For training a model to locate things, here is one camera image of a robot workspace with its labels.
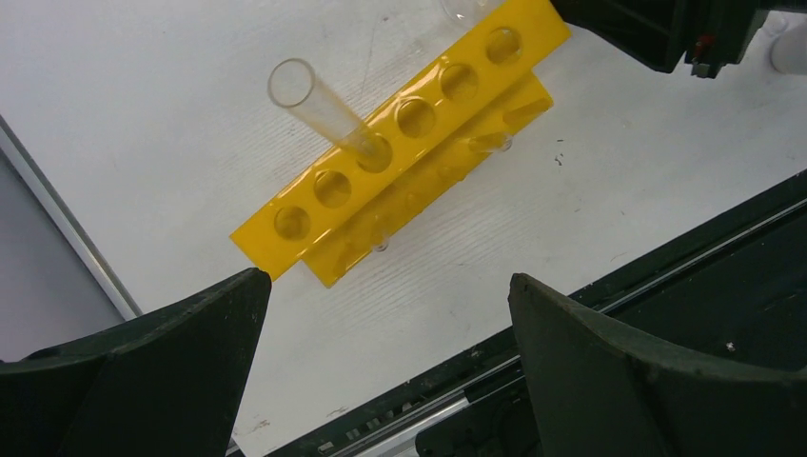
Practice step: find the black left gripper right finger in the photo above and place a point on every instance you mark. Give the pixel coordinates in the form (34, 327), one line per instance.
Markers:
(599, 387)

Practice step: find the yellow test tube rack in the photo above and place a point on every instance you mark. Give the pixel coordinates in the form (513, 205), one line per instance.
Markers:
(328, 216)

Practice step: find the large clear test tube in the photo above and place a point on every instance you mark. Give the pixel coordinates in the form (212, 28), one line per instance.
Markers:
(295, 86)

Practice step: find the clear glass test tube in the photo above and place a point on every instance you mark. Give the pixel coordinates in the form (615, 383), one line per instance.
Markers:
(490, 143)

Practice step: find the clear watch glass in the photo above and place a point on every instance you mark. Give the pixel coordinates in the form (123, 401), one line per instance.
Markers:
(468, 13)

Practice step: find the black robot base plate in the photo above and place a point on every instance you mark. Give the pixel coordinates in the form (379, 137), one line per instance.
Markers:
(697, 348)

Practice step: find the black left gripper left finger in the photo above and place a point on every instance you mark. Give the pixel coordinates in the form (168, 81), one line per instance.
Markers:
(167, 383)

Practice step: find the small test tube in rack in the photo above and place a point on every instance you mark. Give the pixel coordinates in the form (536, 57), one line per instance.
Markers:
(380, 244)

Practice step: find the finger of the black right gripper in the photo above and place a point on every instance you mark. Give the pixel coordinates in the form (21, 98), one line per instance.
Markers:
(706, 35)

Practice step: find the aluminium rail frame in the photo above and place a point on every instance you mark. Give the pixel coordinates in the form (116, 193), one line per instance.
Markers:
(65, 221)

